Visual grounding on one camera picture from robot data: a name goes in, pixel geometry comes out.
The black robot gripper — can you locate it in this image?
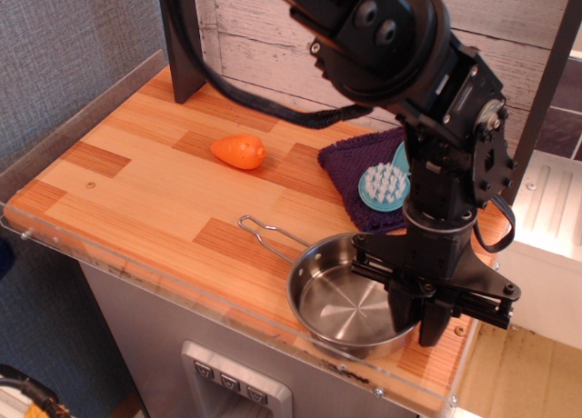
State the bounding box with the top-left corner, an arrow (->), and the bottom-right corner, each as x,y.
352,211 -> 521,347

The stainless steel pan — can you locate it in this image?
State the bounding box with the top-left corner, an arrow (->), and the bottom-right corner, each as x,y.
237,215 -> 414,359

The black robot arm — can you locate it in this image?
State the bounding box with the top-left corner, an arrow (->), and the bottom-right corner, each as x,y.
286,0 -> 521,347

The purple folded rag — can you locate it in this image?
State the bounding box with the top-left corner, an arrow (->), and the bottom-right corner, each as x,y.
317,128 -> 406,234

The teal scrub brush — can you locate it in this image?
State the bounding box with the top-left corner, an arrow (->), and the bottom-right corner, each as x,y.
358,142 -> 411,213

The silver dispenser button panel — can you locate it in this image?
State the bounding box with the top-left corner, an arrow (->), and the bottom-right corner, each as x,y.
181,341 -> 294,417

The orange toy carrot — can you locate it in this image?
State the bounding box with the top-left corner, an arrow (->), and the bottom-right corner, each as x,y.
210,134 -> 266,170

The grey toy fridge cabinet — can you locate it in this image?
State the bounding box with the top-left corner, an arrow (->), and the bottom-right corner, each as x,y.
82,265 -> 412,417

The orange black object bottom left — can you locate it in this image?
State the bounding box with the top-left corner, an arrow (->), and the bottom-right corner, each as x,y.
1,378 -> 72,418

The clear acrylic edge guard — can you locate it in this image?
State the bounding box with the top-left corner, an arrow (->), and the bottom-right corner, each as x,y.
2,196 -> 472,417

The dark grey right post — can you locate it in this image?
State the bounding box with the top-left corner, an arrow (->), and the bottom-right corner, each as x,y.
502,0 -> 581,204

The dark grey post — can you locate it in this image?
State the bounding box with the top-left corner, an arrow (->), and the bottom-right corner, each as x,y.
159,0 -> 206,104
502,0 -> 581,204

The dark grey left post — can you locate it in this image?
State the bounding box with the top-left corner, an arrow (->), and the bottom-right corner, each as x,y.
159,0 -> 206,104

